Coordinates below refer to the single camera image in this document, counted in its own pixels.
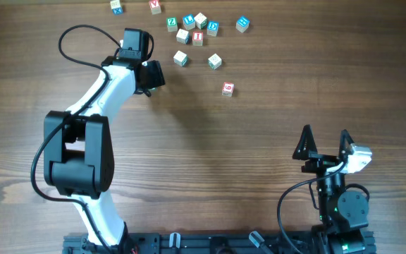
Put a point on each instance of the white green-sided wooden block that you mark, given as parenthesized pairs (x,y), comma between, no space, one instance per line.
(180,58)

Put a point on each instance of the plain top wooden block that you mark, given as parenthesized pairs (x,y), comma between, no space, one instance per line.
(200,21)

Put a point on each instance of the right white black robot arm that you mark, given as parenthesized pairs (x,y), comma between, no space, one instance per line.
(343,208)

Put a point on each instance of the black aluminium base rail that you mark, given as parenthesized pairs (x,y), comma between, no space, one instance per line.
(305,241)

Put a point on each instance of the blue arrows wooden block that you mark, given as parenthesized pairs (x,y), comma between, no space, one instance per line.
(242,24)

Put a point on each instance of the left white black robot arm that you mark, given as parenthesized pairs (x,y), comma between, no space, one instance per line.
(77,149)

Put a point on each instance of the red 6 wooden block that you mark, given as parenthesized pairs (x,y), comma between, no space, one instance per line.
(228,89)

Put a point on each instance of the green W wooden block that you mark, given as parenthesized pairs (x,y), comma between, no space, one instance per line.
(214,61)

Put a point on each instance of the red I wooden block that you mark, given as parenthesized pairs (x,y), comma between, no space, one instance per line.
(197,38)

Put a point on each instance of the blue L wooden block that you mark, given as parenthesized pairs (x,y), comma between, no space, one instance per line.
(189,22)

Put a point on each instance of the green Z wooden block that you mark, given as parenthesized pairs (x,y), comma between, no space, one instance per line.
(172,24)

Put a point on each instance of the blue D wooden block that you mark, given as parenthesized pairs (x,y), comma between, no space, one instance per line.
(212,28)

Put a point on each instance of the red V wooden block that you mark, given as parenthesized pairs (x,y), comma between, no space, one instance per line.
(155,6)

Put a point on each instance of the white blue-sided wooden block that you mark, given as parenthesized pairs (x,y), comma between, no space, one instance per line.
(182,36)

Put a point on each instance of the blue X wooden block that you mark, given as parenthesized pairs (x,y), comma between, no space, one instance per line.
(116,7)

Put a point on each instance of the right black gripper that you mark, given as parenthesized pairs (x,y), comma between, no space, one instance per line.
(319,162)

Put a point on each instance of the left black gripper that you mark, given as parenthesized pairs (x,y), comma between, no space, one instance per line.
(158,78)

